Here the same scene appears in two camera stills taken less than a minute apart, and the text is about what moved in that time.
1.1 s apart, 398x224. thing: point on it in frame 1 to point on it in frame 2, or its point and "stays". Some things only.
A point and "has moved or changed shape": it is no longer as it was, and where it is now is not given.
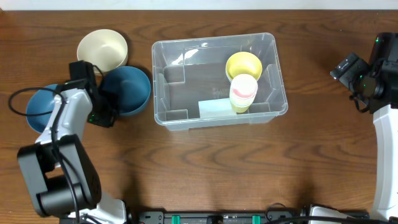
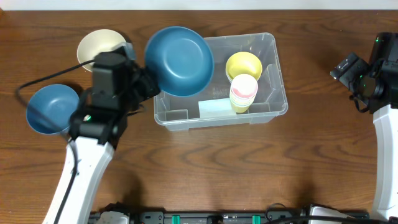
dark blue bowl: x=132 y=85 has moved or changed shape
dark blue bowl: x=41 y=101 stays
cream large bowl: x=105 y=48 stays
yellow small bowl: x=244 y=63 stays
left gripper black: x=104 y=113 to x=149 y=84
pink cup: x=243 y=86 stays
